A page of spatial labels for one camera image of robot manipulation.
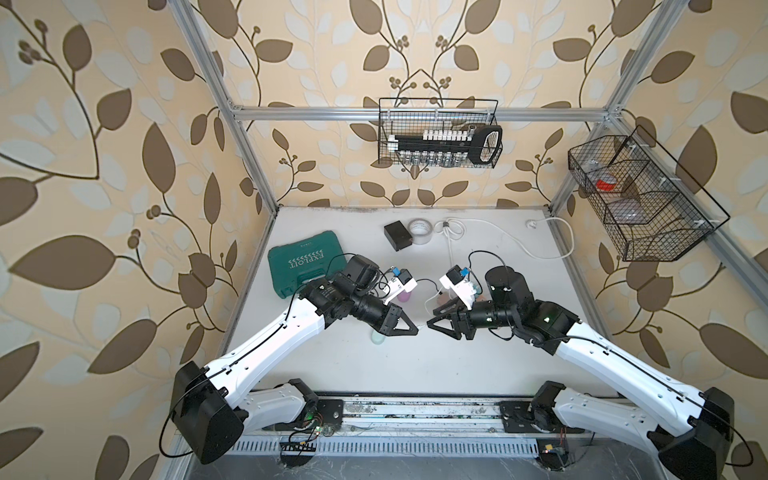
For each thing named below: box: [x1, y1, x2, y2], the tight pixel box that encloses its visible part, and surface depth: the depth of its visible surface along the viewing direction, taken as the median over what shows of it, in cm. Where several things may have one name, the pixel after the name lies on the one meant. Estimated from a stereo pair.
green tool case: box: [268, 230, 347, 299], surface depth 104 cm
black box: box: [384, 220, 413, 252], surface depth 111 cm
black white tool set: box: [387, 125, 503, 166], surface depth 86 cm
